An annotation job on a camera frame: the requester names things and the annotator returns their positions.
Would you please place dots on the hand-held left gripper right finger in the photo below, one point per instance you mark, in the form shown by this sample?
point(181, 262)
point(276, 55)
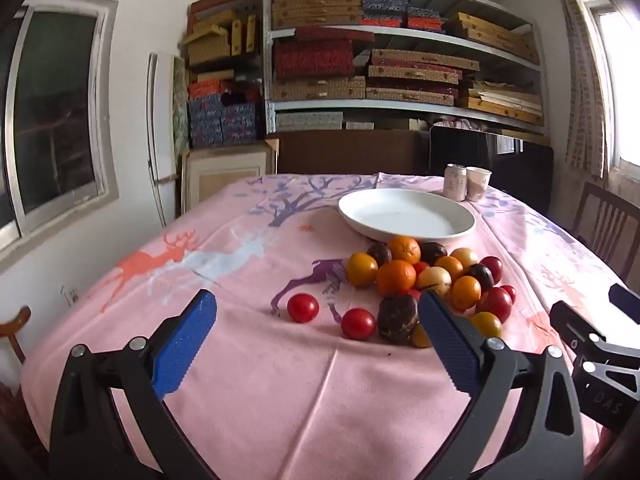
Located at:
point(450, 345)

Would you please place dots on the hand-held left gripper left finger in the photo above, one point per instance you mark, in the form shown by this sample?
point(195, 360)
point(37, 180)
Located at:
point(185, 345)

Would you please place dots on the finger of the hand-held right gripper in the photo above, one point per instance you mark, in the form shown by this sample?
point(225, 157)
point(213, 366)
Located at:
point(627, 302)
point(575, 327)

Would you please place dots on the pale yellow fruit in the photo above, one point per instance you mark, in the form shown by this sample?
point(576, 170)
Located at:
point(434, 280)
point(465, 257)
point(419, 337)

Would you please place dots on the orange mandarin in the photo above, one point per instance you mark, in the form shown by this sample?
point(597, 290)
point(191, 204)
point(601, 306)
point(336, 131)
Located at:
point(396, 277)
point(465, 292)
point(405, 249)
point(449, 266)

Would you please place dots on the large dark purple passion fruit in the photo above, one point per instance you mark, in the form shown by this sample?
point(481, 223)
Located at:
point(397, 319)

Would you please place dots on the red tomato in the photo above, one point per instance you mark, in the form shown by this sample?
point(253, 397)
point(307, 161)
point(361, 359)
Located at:
point(358, 323)
point(509, 293)
point(302, 308)
point(420, 267)
point(496, 304)
point(493, 268)

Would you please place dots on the orange yellow tomato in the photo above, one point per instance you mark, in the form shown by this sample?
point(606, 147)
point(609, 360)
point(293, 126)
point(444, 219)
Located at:
point(362, 268)

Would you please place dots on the white oval plate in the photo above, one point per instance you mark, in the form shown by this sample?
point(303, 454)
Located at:
point(400, 215)

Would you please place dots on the dark wooden chair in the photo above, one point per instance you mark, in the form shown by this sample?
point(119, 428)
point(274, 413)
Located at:
point(600, 210)

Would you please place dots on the pink printed tablecloth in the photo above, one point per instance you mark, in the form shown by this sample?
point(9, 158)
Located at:
point(280, 400)

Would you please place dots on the white paper cup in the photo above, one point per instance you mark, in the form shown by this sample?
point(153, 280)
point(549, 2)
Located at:
point(478, 185)

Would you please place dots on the black panel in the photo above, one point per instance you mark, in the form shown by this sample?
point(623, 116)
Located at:
point(500, 175)

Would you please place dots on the brown wooden chair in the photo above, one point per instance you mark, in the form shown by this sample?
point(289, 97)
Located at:
point(15, 321)

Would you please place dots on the white narrow panel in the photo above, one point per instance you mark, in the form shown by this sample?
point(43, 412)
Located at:
point(161, 135)

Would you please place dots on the brown board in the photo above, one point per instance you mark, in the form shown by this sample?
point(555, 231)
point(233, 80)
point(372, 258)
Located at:
point(350, 152)

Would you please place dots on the bright window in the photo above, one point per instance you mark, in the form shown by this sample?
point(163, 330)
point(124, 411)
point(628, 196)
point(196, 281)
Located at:
point(625, 85)

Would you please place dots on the beige patterned curtain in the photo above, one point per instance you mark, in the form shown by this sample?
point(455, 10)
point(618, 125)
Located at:
point(580, 85)

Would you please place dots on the stack of blue floral boxes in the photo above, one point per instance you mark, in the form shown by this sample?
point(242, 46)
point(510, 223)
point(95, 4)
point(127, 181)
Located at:
point(220, 120)

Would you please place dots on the stack of light wooden boxes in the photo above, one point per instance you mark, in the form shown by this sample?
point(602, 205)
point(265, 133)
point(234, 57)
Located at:
point(505, 102)

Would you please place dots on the green patterned panel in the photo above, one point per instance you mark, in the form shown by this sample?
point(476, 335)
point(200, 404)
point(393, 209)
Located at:
point(180, 105)

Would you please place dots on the grey patterned box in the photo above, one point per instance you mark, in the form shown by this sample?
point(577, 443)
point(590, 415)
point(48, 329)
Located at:
point(307, 121)

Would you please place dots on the white metal shelf rack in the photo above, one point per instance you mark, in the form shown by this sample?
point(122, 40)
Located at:
point(350, 105)

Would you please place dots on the white framed window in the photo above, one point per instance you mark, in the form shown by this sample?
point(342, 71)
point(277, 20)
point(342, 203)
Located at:
point(55, 110)

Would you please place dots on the stack of tan patterned boxes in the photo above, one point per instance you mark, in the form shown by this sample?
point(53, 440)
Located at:
point(415, 77)
point(495, 35)
point(317, 5)
point(215, 37)

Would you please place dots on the long tan patterned box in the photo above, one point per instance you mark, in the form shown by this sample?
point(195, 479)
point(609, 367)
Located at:
point(317, 89)

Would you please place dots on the stack of red patterned boxes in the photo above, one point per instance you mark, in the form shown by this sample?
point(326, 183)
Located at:
point(312, 55)

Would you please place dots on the stack of blue patterned boxes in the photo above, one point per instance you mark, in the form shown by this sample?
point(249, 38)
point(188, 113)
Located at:
point(395, 7)

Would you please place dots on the white wall socket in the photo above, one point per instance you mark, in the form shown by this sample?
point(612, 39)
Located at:
point(71, 294)

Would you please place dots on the wooden picture frame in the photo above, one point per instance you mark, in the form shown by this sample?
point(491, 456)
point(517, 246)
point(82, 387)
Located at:
point(225, 175)

